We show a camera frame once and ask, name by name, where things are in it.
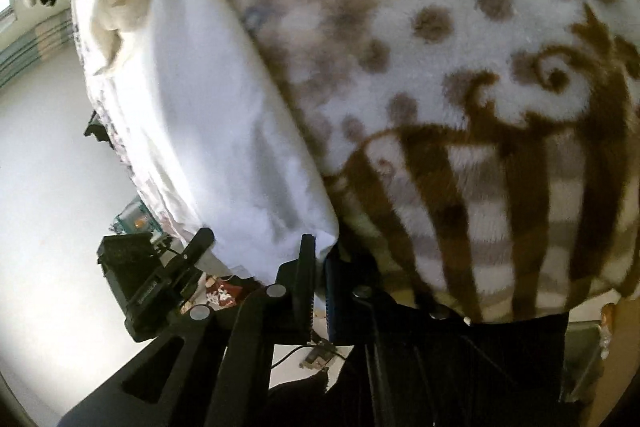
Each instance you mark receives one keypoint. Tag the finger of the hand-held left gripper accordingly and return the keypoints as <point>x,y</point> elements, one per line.
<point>200,244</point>

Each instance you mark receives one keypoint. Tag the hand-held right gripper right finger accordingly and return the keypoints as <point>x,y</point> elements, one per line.
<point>336,302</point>

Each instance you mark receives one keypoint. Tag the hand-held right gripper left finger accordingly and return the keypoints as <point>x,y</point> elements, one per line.
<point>280,307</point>

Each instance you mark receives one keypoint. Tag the white t-shirt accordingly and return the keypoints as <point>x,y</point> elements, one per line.
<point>200,107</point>

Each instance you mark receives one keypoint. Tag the black clothes heap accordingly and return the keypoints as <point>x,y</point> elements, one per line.
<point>96,127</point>

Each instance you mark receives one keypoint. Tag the red patterned bag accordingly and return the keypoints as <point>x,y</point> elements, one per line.
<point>225,292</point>

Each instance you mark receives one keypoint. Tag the teal shelf rack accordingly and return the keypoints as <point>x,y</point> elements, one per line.
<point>135,219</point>

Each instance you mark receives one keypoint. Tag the floral bed blanket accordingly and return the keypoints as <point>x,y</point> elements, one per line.
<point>450,107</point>

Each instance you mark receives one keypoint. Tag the green striped curtain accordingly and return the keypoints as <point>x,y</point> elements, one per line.
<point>35,52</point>

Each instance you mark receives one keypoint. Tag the cardboard box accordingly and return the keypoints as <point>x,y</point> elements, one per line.
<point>622,357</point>

